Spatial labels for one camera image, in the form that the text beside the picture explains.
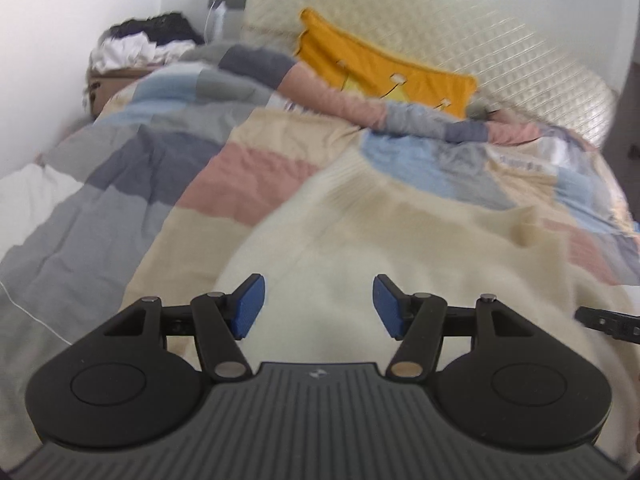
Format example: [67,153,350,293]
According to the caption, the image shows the cream knit sweater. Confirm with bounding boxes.
[215,150,601,376]

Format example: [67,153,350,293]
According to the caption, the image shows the plaid patchwork pillow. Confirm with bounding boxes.
[382,102,546,146]
[190,42,388,131]

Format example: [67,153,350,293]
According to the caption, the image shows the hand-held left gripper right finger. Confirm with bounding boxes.
[372,274,538,380]

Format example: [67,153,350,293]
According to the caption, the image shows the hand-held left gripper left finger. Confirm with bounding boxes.
[102,273,266,380]

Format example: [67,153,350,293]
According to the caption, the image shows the grey wardrobe panel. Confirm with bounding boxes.
[602,55,640,161]

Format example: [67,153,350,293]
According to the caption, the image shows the black crumpled clothes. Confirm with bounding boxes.
[107,12,203,46]

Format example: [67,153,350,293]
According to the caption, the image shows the yellow crown print pillow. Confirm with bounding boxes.
[295,7,478,120]

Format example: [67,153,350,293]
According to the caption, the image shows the plaid patchwork quilt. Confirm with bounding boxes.
[0,67,640,441]

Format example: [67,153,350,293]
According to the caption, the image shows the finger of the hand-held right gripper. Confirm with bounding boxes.
[575,306,640,346]

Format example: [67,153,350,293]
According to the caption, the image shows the cardboard box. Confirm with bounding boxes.
[85,67,151,121]

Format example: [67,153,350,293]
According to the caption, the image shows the white charger cable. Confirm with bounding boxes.
[204,0,221,41]

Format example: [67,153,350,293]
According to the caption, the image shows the white crumpled clothes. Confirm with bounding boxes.
[90,35,196,73]

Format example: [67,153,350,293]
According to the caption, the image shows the cream quilted headboard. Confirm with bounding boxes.
[240,0,618,148]

